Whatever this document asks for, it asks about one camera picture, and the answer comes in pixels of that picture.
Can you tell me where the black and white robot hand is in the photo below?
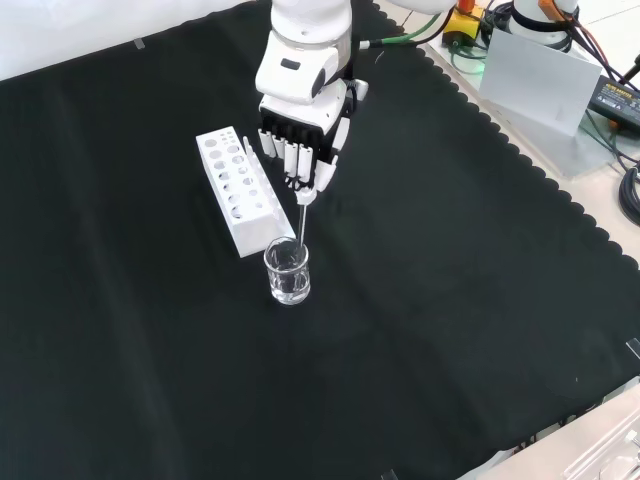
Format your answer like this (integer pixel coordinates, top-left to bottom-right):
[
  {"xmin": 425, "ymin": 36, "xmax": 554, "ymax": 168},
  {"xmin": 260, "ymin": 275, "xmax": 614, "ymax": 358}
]
[{"xmin": 258, "ymin": 78, "xmax": 371, "ymax": 207}]

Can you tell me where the clear glass rod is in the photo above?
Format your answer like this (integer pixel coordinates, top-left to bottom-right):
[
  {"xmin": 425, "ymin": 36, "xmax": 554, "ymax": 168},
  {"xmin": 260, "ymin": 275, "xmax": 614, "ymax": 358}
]
[{"xmin": 294, "ymin": 200, "xmax": 311, "ymax": 281}]

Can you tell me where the white test tube rack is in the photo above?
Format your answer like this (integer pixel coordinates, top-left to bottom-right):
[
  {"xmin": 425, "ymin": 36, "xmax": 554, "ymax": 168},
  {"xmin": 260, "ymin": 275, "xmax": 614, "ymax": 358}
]
[{"xmin": 195, "ymin": 125, "xmax": 298, "ymax": 260}]

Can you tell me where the clear glass beaker with liquid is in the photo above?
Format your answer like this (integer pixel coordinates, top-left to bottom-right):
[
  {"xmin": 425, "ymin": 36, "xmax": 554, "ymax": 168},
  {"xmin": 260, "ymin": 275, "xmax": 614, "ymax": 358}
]
[{"xmin": 263, "ymin": 236, "xmax": 314, "ymax": 307}]

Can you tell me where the yellow stop button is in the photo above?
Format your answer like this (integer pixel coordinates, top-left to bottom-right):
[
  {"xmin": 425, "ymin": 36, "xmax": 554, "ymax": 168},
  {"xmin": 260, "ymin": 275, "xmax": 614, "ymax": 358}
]
[{"xmin": 442, "ymin": 0, "xmax": 487, "ymax": 52}]

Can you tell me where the pale white board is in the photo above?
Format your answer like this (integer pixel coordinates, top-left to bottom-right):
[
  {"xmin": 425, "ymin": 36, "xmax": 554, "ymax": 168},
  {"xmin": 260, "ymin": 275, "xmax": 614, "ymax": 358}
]
[{"xmin": 478, "ymin": 28, "xmax": 604, "ymax": 138}]

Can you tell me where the black cloth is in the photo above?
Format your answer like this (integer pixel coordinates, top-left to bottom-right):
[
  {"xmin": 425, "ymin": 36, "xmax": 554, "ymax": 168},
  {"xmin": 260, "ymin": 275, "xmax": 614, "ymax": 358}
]
[{"xmin": 0, "ymin": 0, "xmax": 640, "ymax": 480}]

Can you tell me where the black power adapter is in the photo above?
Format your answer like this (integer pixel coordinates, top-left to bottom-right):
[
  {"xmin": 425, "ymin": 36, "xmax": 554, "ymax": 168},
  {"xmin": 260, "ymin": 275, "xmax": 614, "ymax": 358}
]
[{"xmin": 586, "ymin": 74, "xmax": 640, "ymax": 127}]

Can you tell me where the clear plastic case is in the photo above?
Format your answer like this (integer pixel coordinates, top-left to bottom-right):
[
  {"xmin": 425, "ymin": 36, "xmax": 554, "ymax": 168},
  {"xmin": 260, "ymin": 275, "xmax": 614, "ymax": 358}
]
[{"xmin": 558, "ymin": 413, "xmax": 640, "ymax": 480}]

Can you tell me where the green cable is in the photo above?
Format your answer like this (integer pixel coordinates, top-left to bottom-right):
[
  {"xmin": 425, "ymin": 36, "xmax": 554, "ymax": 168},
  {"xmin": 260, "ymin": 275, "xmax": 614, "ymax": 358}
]
[{"xmin": 358, "ymin": 9, "xmax": 487, "ymax": 75}]

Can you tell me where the grey base plate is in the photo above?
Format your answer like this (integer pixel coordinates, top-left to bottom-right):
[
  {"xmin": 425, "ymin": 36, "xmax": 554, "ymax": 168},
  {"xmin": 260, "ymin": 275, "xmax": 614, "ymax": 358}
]
[{"xmin": 424, "ymin": 28, "xmax": 640, "ymax": 177}]

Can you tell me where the black cable bundle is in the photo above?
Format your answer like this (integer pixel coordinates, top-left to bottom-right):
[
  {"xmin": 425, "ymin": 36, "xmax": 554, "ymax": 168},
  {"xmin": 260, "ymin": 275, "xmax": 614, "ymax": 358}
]
[{"xmin": 618, "ymin": 166, "xmax": 640, "ymax": 225}]

